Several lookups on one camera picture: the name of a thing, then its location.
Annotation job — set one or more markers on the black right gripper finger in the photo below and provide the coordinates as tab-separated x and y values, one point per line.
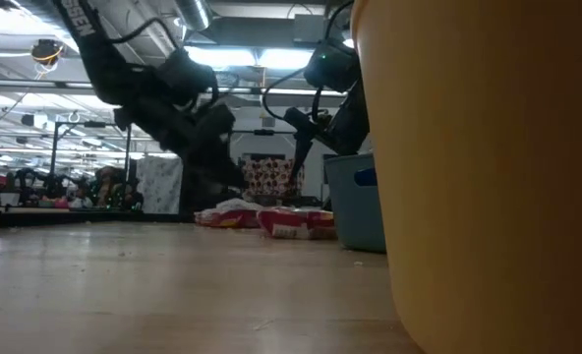
302	147

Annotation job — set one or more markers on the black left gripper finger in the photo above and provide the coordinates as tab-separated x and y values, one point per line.
219	169

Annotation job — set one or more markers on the red Maruchan ramen packet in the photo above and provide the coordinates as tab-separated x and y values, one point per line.
222	218
291	223

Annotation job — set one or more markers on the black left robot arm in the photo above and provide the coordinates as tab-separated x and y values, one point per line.
99	59

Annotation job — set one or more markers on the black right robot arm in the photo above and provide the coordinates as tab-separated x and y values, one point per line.
332	69

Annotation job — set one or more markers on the red floral patterned cloth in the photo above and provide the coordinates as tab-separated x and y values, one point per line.
271	177

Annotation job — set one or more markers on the white patterned cloth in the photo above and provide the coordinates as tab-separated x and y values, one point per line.
158	187

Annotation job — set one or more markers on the ceiling light panel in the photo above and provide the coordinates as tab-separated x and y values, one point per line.
222	56

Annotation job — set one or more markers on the teal plastic bin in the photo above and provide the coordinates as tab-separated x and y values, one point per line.
350	216

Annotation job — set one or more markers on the person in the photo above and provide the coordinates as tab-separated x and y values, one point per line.
106	184

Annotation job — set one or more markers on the yellow plastic bin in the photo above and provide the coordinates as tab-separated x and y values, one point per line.
492	172

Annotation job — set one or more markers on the round ceiling device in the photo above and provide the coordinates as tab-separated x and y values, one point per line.
47	51

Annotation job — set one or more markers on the black frame stand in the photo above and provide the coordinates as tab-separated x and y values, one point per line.
264	132

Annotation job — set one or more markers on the small wall sign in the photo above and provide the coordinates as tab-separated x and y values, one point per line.
268	121

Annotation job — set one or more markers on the silver air duct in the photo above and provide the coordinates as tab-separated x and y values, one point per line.
192	12

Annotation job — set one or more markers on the black post frame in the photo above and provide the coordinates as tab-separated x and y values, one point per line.
53	157

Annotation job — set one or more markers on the black aluminium table frame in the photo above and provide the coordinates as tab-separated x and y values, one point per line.
75	217

